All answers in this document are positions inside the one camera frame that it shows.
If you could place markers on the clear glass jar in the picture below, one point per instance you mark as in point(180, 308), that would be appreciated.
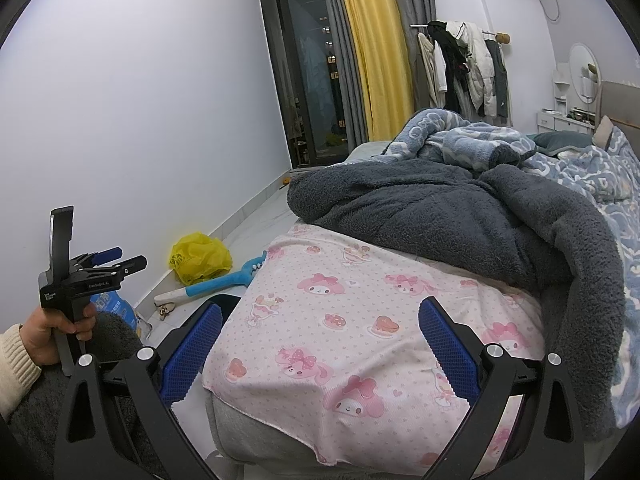
point(142, 324)

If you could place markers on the dark teal pillow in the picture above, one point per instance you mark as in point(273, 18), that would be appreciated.
point(560, 141)

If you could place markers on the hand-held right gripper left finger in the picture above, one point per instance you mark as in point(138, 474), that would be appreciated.
point(192, 355)

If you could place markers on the person's leg grey pants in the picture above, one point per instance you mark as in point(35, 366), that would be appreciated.
point(35, 425)

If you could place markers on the person's left hand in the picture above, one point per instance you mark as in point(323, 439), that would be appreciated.
point(37, 335)

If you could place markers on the blue plush toy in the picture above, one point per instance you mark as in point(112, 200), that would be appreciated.
point(215, 284)

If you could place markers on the yellow curtain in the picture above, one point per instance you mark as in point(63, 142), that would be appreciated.
point(375, 50)

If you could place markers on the light blue patterned duvet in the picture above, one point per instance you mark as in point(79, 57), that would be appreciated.
point(622, 220)

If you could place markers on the white puffer jacket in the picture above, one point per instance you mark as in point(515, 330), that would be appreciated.
point(477, 72)

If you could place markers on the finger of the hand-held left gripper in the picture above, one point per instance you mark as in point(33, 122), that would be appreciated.
point(125, 267)
point(102, 256)

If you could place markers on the blue pet food bag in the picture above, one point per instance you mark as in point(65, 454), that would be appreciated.
point(117, 310)

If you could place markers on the grey fleece blanket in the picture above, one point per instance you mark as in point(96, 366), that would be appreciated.
point(440, 215)

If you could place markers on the metal clothes rack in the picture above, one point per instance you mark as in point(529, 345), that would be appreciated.
point(495, 36)

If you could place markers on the beige pillow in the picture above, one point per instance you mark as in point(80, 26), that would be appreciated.
point(602, 132)

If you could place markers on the grey curtain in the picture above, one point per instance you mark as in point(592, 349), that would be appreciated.
point(345, 70)
point(415, 25)

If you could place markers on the white vanity desk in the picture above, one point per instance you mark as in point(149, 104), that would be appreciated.
point(555, 117)

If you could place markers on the person's left forearm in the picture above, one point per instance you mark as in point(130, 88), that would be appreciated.
point(17, 365)

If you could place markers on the black hanging garment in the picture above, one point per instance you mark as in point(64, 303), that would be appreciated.
point(452, 65)

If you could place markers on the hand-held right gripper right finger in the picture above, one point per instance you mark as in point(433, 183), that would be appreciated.
point(445, 350)

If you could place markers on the blue cloud fleece blanket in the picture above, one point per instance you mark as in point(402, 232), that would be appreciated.
point(460, 135)

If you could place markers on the bed mattress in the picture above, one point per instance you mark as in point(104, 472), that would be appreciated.
point(250, 430)

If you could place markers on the pink printed blanket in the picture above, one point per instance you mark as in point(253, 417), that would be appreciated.
point(380, 340)

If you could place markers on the yellow plastic bag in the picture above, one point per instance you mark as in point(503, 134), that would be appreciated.
point(200, 257)

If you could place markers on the dark green hanging garment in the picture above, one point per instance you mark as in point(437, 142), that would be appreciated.
point(500, 85)

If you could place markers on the beige hanging coat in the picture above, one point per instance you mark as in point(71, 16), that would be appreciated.
point(430, 70)

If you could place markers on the beige headboard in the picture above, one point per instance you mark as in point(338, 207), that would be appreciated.
point(622, 102)

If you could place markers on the dark teal trash bin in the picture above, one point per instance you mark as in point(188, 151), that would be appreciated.
point(225, 306)

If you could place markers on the round mirror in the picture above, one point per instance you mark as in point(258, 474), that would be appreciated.
point(584, 67)

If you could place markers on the glass balcony door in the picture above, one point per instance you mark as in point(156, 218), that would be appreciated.
point(305, 85)

